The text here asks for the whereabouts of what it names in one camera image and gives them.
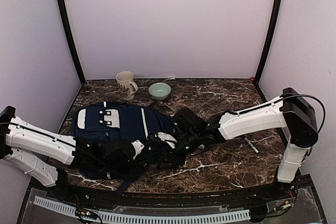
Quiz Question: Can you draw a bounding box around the right black frame post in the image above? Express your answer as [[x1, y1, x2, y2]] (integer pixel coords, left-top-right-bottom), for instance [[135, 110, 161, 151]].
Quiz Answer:
[[253, 0, 286, 84]]

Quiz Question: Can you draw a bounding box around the navy blue student backpack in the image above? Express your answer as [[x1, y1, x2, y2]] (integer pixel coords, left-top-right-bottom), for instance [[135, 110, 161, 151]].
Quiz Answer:
[[70, 102, 175, 194]]

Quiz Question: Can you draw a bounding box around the light green ceramic bowl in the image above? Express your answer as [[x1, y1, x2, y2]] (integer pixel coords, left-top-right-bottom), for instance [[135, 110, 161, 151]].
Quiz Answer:
[[149, 82, 172, 101]]

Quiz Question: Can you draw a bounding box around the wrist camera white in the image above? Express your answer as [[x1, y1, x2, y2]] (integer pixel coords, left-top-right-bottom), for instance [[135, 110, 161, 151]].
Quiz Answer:
[[154, 132, 177, 149], [131, 140, 145, 159]]

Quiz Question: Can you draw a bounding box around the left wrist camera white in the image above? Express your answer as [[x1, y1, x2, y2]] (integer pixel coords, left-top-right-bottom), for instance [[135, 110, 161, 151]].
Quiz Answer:
[[131, 140, 145, 159]]

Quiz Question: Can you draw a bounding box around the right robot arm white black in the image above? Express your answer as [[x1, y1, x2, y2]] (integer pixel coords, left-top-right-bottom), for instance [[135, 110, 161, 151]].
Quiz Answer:
[[157, 88, 322, 200]]

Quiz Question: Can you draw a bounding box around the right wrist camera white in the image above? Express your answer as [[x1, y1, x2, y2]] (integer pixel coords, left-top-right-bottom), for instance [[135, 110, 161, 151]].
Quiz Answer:
[[154, 132, 177, 149]]

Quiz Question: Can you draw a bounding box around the small circuit board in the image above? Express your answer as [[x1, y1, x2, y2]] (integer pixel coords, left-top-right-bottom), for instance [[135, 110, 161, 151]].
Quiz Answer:
[[75, 208, 98, 221]]

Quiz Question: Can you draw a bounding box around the left black frame post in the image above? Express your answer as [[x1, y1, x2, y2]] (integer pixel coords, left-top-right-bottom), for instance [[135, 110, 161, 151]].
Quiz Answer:
[[57, 0, 86, 85]]

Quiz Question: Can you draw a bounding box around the blue capped thin pen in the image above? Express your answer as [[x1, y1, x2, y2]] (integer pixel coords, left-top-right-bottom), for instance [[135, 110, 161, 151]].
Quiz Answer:
[[244, 137, 259, 154]]

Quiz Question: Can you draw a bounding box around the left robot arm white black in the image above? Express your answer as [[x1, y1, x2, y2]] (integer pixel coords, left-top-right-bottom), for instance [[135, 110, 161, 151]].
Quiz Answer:
[[1, 103, 151, 201]]

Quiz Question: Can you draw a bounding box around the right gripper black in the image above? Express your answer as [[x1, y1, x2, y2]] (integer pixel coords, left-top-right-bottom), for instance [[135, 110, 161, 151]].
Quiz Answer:
[[156, 130, 201, 170]]

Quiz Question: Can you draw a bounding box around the white slotted cable duct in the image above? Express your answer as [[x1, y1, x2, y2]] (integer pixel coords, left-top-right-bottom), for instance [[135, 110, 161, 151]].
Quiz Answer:
[[33, 196, 251, 223]]

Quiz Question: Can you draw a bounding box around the black front rail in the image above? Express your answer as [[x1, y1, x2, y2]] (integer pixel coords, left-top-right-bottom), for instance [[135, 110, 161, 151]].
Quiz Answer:
[[28, 176, 313, 210]]

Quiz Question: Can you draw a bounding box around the black frame post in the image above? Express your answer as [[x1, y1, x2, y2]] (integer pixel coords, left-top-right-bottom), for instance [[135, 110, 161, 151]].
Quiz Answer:
[[57, 0, 86, 85], [253, 0, 286, 84]]

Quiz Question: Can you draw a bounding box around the cream ceramic mug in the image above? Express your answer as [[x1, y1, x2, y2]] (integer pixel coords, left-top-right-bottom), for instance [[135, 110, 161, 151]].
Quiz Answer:
[[116, 71, 138, 101]]

